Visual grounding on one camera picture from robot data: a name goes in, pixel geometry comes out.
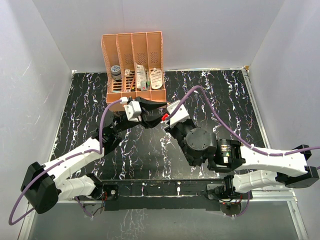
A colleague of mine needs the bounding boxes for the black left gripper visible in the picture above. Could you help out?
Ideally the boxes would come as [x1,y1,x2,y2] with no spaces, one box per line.
[112,98,168,135]

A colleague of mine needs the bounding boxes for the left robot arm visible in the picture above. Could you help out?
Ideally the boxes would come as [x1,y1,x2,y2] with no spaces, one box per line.
[20,97,166,214]

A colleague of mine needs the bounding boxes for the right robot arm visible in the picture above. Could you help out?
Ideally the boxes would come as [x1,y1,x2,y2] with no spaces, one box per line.
[162,116,320,201]

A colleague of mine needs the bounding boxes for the white product packet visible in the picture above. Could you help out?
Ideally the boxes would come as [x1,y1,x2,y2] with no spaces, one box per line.
[135,64,148,91]

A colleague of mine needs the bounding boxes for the oval white blister pack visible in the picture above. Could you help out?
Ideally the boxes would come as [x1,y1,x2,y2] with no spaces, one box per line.
[149,67,163,90]

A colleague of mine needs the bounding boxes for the small white card box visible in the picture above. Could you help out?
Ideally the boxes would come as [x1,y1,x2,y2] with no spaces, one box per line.
[124,69,131,77]

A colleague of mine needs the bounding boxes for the orange plastic desk organizer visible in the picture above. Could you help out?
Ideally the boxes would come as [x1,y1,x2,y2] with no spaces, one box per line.
[101,31,167,104]

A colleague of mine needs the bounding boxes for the grey round tin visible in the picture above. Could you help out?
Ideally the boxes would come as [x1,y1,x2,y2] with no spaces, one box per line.
[110,65,122,81]

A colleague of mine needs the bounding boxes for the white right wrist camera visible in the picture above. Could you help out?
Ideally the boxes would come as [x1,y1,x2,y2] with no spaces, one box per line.
[161,100,190,129]

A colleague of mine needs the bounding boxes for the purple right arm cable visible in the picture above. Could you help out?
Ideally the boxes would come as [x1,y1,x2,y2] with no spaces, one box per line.
[168,85,320,218]

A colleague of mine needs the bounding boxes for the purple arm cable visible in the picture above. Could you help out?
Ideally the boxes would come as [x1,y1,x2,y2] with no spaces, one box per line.
[8,98,126,225]
[168,85,320,218]

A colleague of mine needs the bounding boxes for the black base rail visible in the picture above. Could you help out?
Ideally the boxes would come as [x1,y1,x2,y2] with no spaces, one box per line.
[74,178,251,213]

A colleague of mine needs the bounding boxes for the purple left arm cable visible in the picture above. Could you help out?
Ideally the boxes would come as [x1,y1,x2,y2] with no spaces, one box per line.
[8,98,126,225]

